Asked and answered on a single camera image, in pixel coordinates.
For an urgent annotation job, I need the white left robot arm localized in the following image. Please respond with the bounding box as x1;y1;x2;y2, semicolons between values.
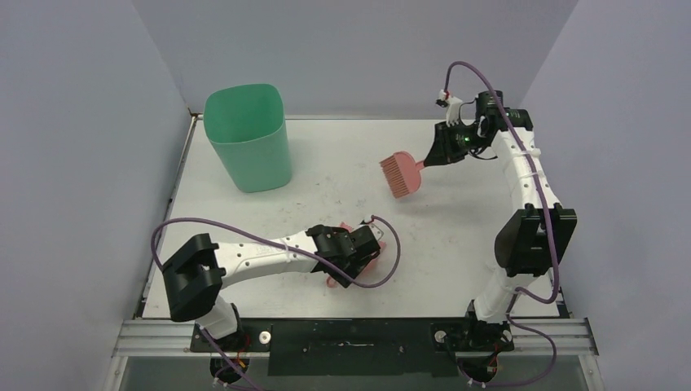
162;225;381;351

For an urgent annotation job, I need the aluminium frame rail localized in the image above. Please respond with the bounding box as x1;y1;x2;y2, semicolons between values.
112;318;597;358

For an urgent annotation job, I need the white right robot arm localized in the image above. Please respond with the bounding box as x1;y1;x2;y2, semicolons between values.
424;90;577;349

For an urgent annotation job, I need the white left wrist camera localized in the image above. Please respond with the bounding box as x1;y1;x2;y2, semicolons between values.
360;215;385;241

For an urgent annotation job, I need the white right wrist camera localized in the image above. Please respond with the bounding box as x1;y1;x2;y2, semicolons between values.
435;90;464;127

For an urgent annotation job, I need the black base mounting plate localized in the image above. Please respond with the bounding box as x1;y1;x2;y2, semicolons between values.
189;317;514;377

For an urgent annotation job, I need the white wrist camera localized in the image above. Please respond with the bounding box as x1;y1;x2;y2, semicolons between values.
435;90;464;127
360;215;385;241

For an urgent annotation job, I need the pink plastic hand brush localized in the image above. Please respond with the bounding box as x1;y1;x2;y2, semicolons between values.
379;151;425;199

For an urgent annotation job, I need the pink plastic dustpan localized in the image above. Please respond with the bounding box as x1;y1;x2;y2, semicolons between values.
325;240;386;288

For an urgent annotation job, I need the green plastic waste bin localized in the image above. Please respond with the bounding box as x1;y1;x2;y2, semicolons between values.
203;84;293;193

